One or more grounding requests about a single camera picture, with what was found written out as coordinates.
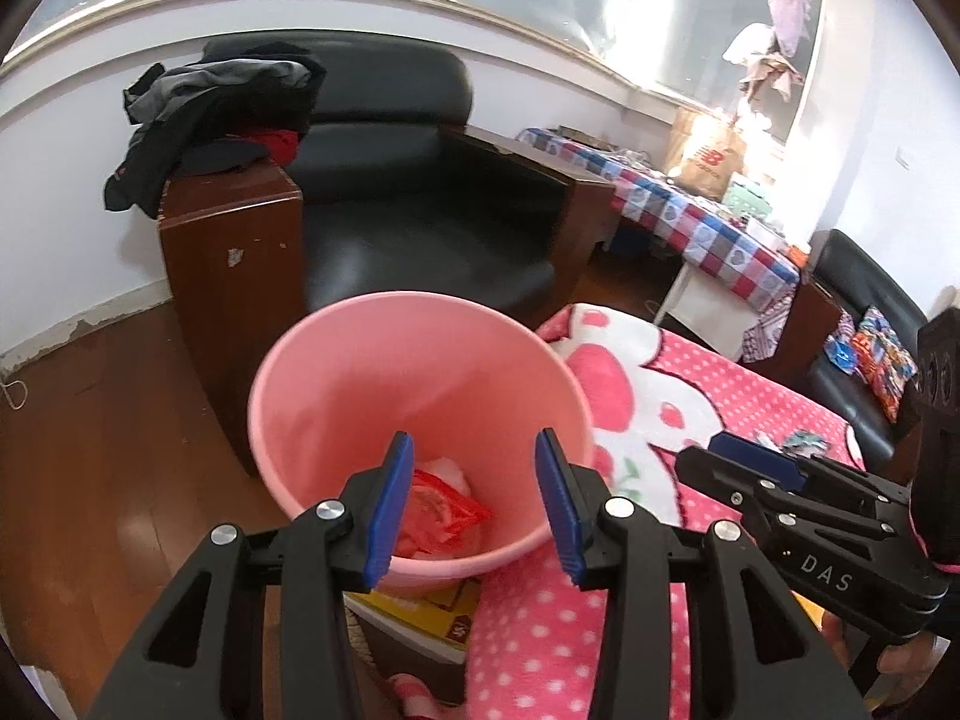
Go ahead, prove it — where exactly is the red foil snack bag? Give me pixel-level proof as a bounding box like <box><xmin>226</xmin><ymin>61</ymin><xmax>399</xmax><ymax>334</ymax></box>
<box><xmin>394</xmin><ymin>468</ymin><xmax>491</xmax><ymax>561</ymax></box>

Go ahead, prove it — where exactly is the pink plastic trash bin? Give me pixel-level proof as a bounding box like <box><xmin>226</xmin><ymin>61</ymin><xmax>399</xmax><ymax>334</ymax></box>
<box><xmin>247</xmin><ymin>291</ymin><xmax>594</xmax><ymax>595</ymax></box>

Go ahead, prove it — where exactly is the right hand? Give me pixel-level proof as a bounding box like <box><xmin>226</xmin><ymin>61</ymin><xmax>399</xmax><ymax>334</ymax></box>
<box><xmin>820</xmin><ymin>611</ymin><xmax>950</xmax><ymax>704</ymax></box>

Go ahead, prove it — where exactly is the blue toy on armchair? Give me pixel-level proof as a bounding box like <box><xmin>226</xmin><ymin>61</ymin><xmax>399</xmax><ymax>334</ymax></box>
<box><xmin>823</xmin><ymin>333</ymin><xmax>857</xmax><ymax>376</ymax></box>

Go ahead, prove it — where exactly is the colourful comic cushion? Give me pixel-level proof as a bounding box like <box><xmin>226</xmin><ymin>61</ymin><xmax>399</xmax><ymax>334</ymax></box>
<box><xmin>851</xmin><ymin>305</ymin><xmax>918</xmax><ymax>422</ymax></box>

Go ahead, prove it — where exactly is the pink polka dot blanket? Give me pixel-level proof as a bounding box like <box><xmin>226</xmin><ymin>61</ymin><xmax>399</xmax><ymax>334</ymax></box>
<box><xmin>385</xmin><ymin>302</ymin><xmax>864</xmax><ymax>720</ymax></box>

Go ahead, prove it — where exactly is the black leather armchair right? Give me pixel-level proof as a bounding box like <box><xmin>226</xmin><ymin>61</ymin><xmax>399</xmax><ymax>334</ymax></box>
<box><xmin>740</xmin><ymin>229</ymin><xmax>926</xmax><ymax>473</ymax></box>

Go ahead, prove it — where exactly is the black leather armchair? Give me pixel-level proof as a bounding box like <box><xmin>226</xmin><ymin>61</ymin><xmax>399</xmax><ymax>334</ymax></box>
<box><xmin>158</xmin><ymin>31</ymin><xmax>615</xmax><ymax>470</ymax></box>
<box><xmin>740</xmin><ymin>229</ymin><xmax>926</xmax><ymax>473</ymax></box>

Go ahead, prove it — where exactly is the checkered tablecloth table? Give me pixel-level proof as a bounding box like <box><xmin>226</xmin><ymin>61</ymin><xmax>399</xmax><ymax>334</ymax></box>
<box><xmin>517</xmin><ymin>128</ymin><xmax>800</xmax><ymax>362</ymax></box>

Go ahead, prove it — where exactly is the yellow book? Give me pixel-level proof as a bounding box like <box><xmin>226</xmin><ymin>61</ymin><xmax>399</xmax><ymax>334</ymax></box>
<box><xmin>345</xmin><ymin>578</ymin><xmax>480</xmax><ymax>649</ymax></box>

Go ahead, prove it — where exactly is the green box on table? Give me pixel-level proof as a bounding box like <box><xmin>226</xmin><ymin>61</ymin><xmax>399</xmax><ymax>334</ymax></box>
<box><xmin>722</xmin><ymin>181</ymin><xmax>771</xmax><ymax>220</ymax></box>

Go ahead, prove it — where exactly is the brown paper shopping bag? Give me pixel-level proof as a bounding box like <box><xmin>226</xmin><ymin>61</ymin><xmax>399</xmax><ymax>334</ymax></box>
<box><xmin>664</xmin><ymin>107</ymin><xmax>747</xmax><ymax>202</ymax></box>

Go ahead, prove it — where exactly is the coat rack with clothes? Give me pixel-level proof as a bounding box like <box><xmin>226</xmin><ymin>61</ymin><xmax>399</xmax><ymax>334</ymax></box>
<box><xmin>722</xmin><ymin>0</ymin><xmax>812</xmax><ymax>122</ymax></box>

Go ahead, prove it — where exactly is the black leather armchair left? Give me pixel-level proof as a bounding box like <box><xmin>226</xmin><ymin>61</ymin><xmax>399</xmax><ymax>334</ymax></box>
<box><xmin>158</xmin><ymin>31</ymin><xmax>615</xmax><ymax>470</ymax></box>

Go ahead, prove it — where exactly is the dark clothes pile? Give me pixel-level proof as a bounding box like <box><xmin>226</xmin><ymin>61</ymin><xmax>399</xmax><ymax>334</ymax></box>
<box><xmin>103</xmin><ymin>41</ymin><xmax>327</xmax><ymax>220</ymax></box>

